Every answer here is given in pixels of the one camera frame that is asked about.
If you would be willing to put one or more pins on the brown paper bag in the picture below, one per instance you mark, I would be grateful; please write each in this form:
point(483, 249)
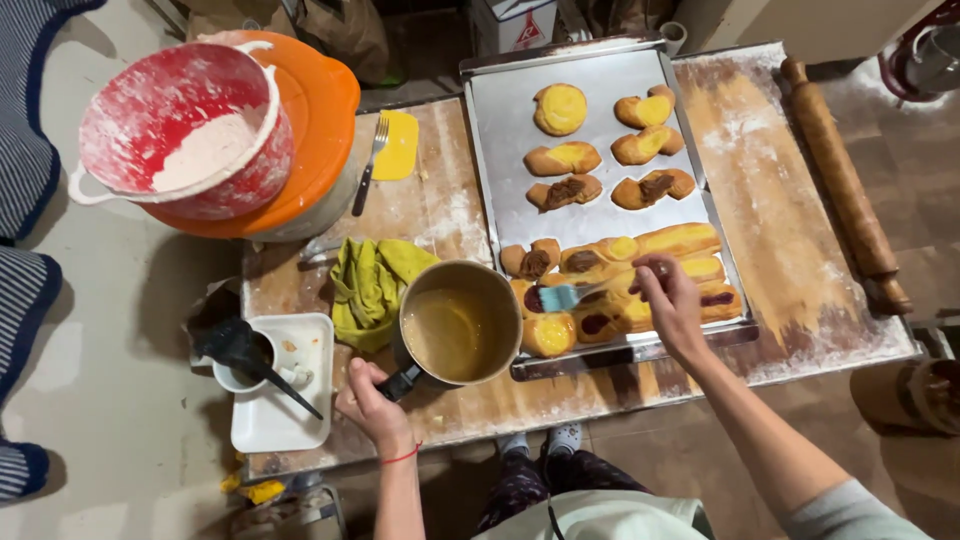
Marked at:
point(345, 34)

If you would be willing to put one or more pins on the orange plastic lid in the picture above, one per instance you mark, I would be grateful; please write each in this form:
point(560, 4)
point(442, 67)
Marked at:
point(322, 127)

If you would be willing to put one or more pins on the blue striped cushion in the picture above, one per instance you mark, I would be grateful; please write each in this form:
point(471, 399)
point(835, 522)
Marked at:
point(22, 150)

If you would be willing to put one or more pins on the person's grey left clog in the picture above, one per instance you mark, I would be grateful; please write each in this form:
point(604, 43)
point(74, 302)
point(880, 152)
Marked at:
point(514, 445)

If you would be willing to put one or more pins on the person's left hand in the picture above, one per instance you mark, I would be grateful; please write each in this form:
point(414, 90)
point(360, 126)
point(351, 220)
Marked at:
point(375, 416)

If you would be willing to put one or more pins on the black plastic ladle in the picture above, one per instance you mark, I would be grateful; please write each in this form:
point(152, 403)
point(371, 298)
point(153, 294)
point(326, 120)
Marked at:
point(232, 345)

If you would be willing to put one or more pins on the white flour heap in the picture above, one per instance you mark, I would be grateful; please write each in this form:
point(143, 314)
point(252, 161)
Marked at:
point(210, 150)

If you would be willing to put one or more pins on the wooden rolling pin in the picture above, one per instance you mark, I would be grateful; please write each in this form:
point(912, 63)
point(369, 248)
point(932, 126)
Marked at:
point(840, 176)

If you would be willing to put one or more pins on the metal pot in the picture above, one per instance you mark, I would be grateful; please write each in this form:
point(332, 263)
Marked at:
point(930, 52)

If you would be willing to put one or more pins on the white cup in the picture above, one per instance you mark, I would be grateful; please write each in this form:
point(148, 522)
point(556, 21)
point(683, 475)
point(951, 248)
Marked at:
point(229, 379)

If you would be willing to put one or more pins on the grey container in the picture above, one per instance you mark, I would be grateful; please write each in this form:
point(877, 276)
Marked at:
point(330, 206)

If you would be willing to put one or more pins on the yellow-green cloth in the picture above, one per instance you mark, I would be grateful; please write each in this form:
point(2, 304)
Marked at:
point(367, 289)

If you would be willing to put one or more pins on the person's right hand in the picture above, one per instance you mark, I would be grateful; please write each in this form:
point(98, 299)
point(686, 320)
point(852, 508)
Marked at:
point(679, 307)

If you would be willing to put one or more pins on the batch of golden filled pastries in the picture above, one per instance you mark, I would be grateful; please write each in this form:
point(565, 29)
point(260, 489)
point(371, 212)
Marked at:
point(562, 159)

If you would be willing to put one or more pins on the brown glaze liquid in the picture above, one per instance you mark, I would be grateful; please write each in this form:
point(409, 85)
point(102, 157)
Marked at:
point(450, 334)

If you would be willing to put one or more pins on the yellow plastic dough scraper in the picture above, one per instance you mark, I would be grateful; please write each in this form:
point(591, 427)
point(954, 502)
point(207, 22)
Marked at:
point(401, 146)

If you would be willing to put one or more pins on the yellow crumpled wrapper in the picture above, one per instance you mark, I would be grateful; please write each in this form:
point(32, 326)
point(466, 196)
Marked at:
point(259, 490)

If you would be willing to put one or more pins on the person's grey right clog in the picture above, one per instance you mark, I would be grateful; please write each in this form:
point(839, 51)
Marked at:
point(564, 439)

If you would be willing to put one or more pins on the person's left fingers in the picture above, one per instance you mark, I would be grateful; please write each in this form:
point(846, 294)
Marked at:
point(362, 373)

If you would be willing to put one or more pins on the metal scraper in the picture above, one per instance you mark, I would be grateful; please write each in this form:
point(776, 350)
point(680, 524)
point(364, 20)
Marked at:
point(321, 247)

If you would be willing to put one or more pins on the blue silicone pastry brush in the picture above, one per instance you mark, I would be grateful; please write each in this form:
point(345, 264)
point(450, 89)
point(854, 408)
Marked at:
point(559, 298)

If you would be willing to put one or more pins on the white box red mark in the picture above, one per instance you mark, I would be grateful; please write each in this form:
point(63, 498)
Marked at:
point(514, 24)

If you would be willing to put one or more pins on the white square plastic tray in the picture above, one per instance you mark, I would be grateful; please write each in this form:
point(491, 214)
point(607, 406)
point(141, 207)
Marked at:
point(300, 427)

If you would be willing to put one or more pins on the person's white apron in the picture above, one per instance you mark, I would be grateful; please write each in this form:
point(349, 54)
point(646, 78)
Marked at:
point(615, 521)

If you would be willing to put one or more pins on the metal baking tray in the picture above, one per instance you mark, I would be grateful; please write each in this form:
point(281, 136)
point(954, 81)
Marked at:
point(510, 142)

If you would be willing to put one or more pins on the person's dark patterned trousers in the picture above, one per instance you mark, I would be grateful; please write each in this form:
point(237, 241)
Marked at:
point(525, 484)

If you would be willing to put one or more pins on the person's grey clog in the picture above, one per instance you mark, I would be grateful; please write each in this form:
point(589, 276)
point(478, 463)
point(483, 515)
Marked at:
point(514, 445)
point(564, 439)

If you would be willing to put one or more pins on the white pipe end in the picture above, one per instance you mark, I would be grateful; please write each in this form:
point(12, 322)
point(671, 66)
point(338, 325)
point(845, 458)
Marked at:
point(673, 34)

